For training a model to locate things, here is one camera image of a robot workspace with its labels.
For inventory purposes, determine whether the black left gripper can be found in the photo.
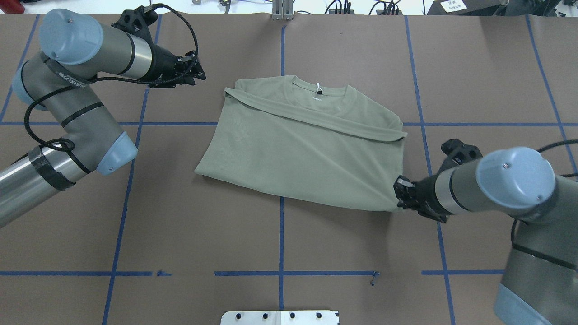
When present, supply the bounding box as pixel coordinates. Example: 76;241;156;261
148;45;207;88

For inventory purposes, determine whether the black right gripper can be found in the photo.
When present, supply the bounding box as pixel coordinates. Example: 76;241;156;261
393;175;450;223

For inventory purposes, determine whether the olive green long-sleeve shirt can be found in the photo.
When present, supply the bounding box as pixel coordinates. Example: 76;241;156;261
195;75;407;212

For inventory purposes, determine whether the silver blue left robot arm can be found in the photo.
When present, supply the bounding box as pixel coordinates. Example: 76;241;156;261
0;4;206;227

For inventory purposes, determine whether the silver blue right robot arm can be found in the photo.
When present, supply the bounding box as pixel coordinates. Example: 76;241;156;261
393;139;578;325

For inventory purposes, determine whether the black box with white label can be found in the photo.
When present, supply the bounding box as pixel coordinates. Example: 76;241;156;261
426;0;505;16

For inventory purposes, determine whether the red cylinder bottle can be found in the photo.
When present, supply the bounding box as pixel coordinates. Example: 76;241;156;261
0;0;25;14

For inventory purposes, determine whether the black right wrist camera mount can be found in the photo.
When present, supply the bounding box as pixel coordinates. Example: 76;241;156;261
436;139;483;174

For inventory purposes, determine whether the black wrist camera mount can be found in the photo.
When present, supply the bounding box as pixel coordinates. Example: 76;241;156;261
436;139;483;174
110;5;158;42

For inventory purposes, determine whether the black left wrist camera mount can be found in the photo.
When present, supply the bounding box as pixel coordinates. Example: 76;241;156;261
110;5;158;42

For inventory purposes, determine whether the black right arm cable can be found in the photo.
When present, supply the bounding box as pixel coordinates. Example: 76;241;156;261
510;139;578;249

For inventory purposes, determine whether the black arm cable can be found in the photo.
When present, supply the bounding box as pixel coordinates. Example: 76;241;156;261
510;139;578;249
23;4;200;152

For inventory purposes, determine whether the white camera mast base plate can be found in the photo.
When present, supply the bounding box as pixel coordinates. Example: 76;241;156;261
220;310;340;325

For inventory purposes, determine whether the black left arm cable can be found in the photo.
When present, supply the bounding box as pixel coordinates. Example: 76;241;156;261
23;4;200;152

